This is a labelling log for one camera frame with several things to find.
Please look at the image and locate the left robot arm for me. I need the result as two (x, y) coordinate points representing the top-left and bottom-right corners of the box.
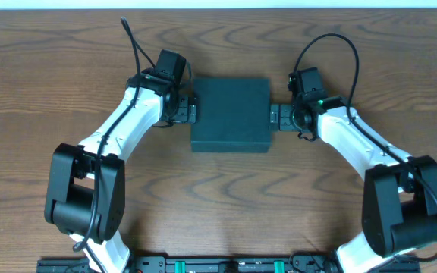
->
(44, 49), (196, 272)

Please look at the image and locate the dark green box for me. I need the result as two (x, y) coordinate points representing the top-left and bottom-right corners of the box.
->
(190, 78), (272, 153)

